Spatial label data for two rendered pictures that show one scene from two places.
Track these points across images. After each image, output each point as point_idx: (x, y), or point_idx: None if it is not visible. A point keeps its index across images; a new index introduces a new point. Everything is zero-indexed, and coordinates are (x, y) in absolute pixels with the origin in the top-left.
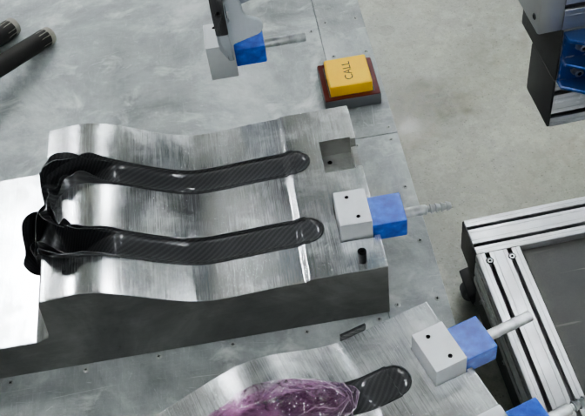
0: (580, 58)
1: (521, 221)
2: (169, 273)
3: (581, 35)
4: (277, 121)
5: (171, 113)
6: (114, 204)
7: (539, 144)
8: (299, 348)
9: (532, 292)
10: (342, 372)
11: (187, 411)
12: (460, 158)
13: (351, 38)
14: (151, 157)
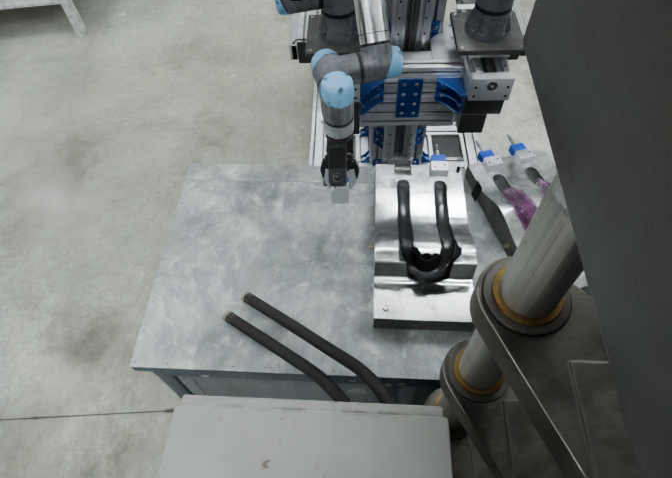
0: (363, 100)
1: None
2: (456, 228)
3: (363, 92)
4: (377, 187)
5: (327, 244)
6: (425, 238)
7: None
8: (468, 212)
9: None
10: (495, 190)
11: (515, 230)
12: None
13: (303, 171)
14: (392, 229)
